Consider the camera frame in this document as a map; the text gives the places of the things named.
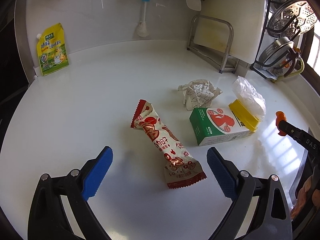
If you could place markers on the patterned clear wrapper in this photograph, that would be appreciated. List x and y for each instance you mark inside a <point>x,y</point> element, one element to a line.
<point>199,94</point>

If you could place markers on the glass pot lid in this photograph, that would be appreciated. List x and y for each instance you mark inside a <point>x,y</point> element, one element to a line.
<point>274,52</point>

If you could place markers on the clear plastic bag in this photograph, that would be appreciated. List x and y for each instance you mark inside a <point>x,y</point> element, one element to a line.
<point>249,97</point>

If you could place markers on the blue white bottle brush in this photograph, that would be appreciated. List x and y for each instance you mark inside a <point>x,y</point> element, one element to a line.
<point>141,29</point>

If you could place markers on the white cutting board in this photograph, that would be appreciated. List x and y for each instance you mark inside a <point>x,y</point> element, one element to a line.
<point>247,20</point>

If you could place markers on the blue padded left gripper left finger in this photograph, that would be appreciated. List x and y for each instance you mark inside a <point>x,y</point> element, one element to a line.
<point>47,217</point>

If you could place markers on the black lid rack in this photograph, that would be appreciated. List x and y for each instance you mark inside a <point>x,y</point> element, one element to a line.
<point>290,65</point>

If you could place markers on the yellow plastic box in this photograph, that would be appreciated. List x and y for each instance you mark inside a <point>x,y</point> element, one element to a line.
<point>243,114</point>

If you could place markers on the steel steamer plate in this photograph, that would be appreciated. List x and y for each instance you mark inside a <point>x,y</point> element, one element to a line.
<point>291,19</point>

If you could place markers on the steel cutting board stand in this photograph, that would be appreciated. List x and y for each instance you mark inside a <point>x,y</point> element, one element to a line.
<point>222,61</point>

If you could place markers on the orange peel piece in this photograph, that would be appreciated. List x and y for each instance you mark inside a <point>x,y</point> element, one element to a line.
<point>280,116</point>

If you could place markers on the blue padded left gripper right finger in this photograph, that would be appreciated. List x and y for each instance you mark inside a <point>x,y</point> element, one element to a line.
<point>271,218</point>

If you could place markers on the yellow green refill pouch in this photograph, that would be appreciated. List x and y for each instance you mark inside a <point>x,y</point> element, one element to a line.
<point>51,50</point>

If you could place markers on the red white snack wrapper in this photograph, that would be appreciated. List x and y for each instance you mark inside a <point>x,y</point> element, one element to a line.
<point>181,168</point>

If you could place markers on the window with brown frame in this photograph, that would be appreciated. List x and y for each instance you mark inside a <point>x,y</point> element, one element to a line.
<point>310,54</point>

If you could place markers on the green white medicine box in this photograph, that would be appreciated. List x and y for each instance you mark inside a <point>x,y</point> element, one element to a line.
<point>216,125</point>

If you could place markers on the person's right hand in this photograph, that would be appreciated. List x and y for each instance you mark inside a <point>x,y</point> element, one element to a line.
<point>302,198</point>

